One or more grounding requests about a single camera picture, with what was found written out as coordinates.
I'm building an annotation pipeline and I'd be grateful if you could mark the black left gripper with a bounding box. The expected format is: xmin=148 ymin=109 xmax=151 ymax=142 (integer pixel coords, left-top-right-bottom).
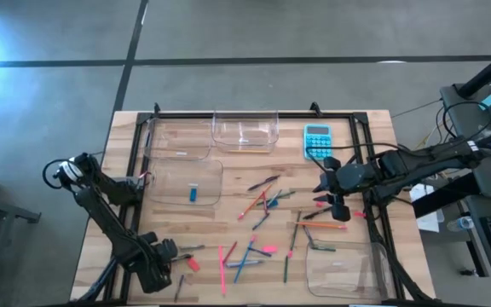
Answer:
xmin=125 ymin=231 xmax=180 ymax=295

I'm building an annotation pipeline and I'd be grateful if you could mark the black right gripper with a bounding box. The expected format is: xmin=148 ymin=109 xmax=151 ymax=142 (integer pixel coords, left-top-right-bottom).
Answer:
xmin=312 ymin=156 xmax=370 ymax=223

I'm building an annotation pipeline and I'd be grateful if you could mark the dark grey pen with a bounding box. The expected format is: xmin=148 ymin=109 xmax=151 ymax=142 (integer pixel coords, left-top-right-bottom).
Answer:
xmin=174 ymin=274 xmax=185 ymax=303

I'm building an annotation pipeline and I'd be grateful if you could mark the black crayon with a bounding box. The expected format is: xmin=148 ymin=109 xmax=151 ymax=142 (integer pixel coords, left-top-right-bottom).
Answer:
xmin=302 ymin=206 xmax=332 ymax=220

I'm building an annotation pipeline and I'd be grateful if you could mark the small blue pen piece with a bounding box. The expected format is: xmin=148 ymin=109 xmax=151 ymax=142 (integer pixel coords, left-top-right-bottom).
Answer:
xmin=266 ymin=188 xmax=284 ymax=208

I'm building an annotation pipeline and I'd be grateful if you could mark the red crayon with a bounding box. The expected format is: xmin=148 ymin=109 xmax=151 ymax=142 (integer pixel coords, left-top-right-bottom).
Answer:
xmin=222 ymin=240 xmax=239 ymax=265

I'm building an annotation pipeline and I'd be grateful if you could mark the dark green pencil pink eraser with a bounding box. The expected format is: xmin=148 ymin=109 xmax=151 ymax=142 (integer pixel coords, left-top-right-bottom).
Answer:
xmin=287 ymin=211 xmax=303 ymax=259

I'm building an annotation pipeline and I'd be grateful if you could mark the dark purple pen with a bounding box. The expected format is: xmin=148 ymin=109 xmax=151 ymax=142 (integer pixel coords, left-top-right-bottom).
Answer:
xmin=247 ymin=174 xmax=281 ymax=192

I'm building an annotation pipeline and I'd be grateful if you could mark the blue pencil pink eraser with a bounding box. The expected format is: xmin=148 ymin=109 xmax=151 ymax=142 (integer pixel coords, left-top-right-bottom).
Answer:
xmin=233 ymin=235 xmax=257 ymax=285

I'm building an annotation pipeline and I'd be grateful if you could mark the grey translucent pen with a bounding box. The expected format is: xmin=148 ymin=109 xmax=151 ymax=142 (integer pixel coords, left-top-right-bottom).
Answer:
xmin=225 ymin=258 xmax=266 ymax=269

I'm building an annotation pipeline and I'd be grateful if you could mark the dark blue crayon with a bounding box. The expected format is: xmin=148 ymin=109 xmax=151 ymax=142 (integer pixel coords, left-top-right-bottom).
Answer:
xmin=247 ymin=246 xmax=273 ymax=258

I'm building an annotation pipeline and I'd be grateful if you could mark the turquoise calculator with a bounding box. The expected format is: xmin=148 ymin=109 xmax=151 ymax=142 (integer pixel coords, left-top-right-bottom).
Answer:
xmin=303 ymin=123 xmax=334 ymax=161

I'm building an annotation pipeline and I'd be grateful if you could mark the clear plastic bin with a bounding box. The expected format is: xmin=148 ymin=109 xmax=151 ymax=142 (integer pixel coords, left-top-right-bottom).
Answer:
xmin=142 ymin=115 xmax=213 ymax=162
xmin=211 ymin=109 xmax=280 ymax=154
xmin=147 ymin=158 xmax=224 ymax=207
xmin=304 ymin=239 xmax=390 ymax=300

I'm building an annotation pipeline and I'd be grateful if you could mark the white paper sheet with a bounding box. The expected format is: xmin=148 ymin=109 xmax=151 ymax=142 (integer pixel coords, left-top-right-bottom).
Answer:
xmin=409 ymin=182 xmax=445 ymax=234

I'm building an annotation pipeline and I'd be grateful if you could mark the black desk crossbar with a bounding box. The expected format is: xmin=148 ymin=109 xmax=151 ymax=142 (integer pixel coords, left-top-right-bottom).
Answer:
xmin=411 ymin=171 xmax=483 ymax=219

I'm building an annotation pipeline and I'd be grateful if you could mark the clear water bottle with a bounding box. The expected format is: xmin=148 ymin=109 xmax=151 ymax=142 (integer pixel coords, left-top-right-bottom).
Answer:
xmin=447 ymin=216 xmax=476 ymax=233

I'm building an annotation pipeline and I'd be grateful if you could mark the black pole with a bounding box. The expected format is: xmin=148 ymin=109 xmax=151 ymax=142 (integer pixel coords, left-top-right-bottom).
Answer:
xmin=458 ymin=40 xmax=491 ymax=99

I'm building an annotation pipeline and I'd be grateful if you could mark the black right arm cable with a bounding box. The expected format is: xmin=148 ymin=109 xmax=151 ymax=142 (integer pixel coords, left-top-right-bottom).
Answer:
xmin=304 ymin=142 xmax=404 ymax=165

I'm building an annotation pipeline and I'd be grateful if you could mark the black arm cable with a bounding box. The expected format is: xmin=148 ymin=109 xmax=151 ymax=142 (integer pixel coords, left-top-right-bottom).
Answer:
xmin=42 ymin=157 xmax=153 ymax=191
xmin=304 ymin=142 xmax=404 ymax=165

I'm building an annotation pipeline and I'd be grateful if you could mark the black aluminium table frame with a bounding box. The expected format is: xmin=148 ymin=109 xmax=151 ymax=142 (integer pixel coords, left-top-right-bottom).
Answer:
xmin=74 ymin=101 xmax=432 ymax=306

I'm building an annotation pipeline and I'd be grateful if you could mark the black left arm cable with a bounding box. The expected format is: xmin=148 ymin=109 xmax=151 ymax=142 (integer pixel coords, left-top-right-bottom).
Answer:
xmin=42 ymin=157 xmax=153 ymax=191

